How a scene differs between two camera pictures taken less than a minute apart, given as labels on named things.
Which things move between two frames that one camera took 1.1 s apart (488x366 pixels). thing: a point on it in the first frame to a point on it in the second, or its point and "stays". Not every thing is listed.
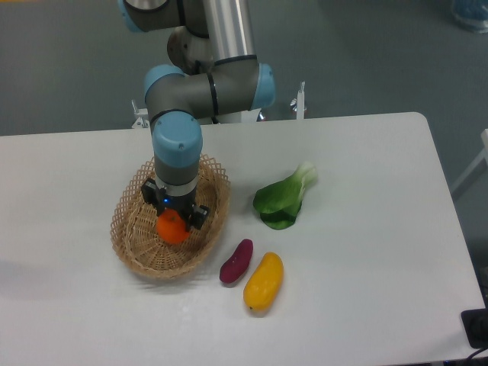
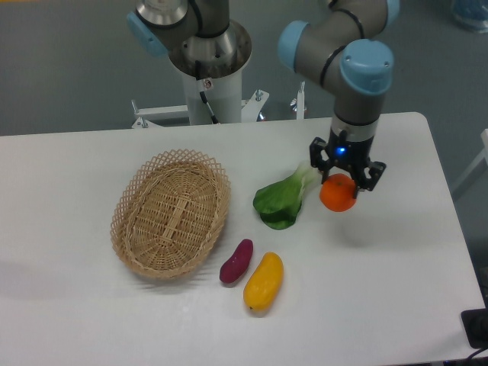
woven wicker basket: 133,226 stays
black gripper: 159,201 to 351,152
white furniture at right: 480,160 stays
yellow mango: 263,284 stays
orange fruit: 171,227 to 337,193
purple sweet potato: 233,267 stays
